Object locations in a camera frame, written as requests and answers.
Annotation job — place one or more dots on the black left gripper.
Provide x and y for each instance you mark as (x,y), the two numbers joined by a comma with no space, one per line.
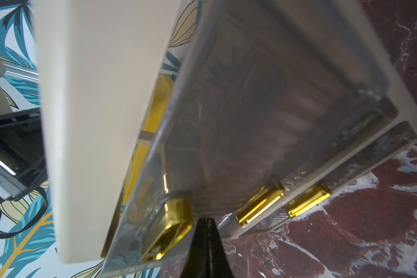
(22,154)

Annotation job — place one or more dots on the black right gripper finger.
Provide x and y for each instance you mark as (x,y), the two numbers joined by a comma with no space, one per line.
(207,257)

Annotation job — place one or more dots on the clear top drawer gold handle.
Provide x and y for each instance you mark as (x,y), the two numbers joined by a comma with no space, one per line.
(264,86)

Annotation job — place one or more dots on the clear drawer gold handle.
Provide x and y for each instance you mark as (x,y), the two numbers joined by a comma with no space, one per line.
(264,86)
(358,165)
(287,185)

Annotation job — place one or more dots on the beige drawer organizer cabinet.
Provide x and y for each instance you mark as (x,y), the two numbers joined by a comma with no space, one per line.
(107,71)

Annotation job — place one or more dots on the clear bottom drawer gold handle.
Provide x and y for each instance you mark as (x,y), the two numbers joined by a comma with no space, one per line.
(358,165)

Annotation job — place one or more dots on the clear middle drawer gold handle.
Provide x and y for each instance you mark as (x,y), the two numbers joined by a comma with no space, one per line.
(287,185)

